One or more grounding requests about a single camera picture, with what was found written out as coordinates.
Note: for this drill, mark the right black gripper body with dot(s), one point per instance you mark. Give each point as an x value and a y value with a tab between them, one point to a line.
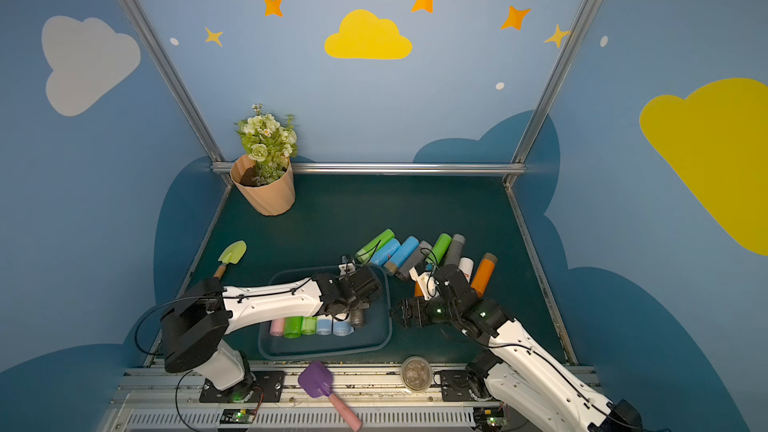
417	313

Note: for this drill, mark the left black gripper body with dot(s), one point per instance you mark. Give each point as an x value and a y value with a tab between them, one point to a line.
365	284

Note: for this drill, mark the dark grey trash bag roll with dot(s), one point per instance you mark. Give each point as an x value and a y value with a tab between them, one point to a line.
356	318

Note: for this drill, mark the white roll red label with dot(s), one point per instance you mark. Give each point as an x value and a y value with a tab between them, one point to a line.
341	328

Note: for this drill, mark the white blue trash bag roll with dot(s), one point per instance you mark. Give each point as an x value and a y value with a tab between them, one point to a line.
324	326

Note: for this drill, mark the green trash bag roll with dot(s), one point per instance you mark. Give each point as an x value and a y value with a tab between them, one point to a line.
293	327

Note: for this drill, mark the pink trash bag roll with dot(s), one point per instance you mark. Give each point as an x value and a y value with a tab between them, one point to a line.
277	327

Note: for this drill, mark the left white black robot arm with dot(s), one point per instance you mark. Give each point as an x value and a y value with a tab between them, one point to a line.
194	326

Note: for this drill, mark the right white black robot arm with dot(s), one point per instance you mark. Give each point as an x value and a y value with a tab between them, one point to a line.
513	368

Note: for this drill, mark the white roll blue end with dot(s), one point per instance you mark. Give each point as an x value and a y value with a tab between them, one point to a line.
466	266

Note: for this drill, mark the teal plastic storage box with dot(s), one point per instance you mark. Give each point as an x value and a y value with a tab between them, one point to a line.
374	335

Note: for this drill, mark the grey roll on right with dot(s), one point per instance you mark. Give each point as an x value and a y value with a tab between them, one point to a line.
455	250

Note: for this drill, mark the round clear lid dish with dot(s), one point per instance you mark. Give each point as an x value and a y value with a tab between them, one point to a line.
416	374

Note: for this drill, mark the right circuit board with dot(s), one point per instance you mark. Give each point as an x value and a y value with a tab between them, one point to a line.
489	419

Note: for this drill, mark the circuit board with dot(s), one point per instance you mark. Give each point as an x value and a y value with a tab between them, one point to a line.
489	419
238	416

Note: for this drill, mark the beige flower pot with plant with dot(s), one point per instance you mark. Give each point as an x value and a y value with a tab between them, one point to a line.
264	174

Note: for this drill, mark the left circuit board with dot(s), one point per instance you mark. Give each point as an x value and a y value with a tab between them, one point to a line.
238	416

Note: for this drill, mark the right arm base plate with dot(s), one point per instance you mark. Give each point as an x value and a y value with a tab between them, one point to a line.
462	386

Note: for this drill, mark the purple toy shovel pink handle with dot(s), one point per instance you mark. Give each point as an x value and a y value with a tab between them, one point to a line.
317	381

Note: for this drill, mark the green trowel wooden handle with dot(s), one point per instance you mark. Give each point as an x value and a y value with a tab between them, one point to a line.
232	254

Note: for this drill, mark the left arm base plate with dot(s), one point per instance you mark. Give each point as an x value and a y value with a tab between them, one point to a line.
257	387

